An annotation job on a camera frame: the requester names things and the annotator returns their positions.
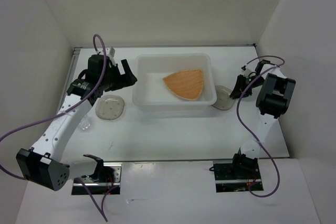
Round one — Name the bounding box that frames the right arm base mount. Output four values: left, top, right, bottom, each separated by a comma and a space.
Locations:
208, 161, 264, 193

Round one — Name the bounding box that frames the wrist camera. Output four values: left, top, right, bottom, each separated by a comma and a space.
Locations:
241, 65, 256, 78
105, 47, 115, 61

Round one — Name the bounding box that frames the clear glass plate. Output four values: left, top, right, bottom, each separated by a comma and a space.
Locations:
212, 86, 235, 111
95, 95, 125, 121

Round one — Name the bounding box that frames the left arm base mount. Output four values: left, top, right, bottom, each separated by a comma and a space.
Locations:
80, 162, 122, 195

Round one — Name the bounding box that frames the aluminium table edge rail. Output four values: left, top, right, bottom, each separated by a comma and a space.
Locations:
102, 155, 292, 163

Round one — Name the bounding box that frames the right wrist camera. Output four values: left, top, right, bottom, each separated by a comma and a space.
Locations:
241, 65, 256, 78

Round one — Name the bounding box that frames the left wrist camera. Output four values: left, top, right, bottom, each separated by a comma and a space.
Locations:
105, 47, 115, 61

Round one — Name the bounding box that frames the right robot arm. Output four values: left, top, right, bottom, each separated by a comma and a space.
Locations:
230, 60, 296, 178

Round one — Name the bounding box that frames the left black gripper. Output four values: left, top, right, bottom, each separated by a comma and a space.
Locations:
101, 59, 138, 92

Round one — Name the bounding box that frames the triangular woven bamboo tray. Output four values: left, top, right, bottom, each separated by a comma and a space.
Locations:
163, 69, 204, 101

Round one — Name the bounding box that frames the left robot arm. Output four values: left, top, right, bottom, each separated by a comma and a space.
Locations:
16, 55, 137, 191

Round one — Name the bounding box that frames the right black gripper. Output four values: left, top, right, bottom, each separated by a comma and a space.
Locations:
229, 74, 265, 100

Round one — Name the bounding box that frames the white plastic bin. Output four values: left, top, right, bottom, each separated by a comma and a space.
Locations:
132, 54, 217, 113

